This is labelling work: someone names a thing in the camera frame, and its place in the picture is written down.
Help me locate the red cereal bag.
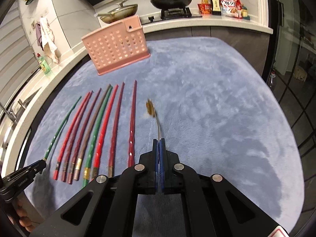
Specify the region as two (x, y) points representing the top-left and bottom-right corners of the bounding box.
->
(220, 0), (242, 18)

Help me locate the steel sink faucet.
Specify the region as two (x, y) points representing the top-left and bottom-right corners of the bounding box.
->
(0, 99), (26, 125)

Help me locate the glass door with decals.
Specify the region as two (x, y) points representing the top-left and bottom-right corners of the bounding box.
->
(261, 0), (316, 154)

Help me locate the red instant noodle cup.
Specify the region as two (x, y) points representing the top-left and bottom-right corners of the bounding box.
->
(198, 3), (212, 14)

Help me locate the dark soy sauce bottle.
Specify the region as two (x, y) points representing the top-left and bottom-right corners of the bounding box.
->
(210, 0), (221, 16)

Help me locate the white hanging towel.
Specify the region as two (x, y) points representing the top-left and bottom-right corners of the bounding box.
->
(40, 17), (59, 64)

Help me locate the black gas stove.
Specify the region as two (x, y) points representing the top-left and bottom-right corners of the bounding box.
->
(140, 7), (202, 25)

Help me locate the person's left hand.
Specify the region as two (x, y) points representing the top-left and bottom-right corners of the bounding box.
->
(13, 198), (35, 233)

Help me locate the bright red chopstick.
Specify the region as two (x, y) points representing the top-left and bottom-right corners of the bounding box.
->
(91, 85), (118, 180)

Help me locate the small green yellow jar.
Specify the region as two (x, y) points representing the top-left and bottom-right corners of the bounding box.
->
(241, 4), (250, 20)

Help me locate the black wok with lid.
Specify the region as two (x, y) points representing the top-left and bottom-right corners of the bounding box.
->
(150, 0), (192, 10)

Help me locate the pink perforated utensil basket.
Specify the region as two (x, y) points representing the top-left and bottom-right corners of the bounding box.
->
(81, 15), (150, 75)

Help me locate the beige wok with glass lid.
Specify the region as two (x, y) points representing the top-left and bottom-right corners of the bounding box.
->
(94, 0), (138, 24)

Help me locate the purple hanging cloth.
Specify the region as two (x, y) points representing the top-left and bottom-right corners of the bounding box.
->
(35, 23), (42, 48)

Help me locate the green dish soap bottle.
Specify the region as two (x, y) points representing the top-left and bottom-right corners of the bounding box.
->
(36, 53), (51, 75)

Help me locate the green chopstick gold band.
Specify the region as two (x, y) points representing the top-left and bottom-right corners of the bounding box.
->
(83, 85), (113, 187)

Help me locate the brown chopstick gold band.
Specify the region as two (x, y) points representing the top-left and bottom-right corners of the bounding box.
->
(72, 84), (111, 181)

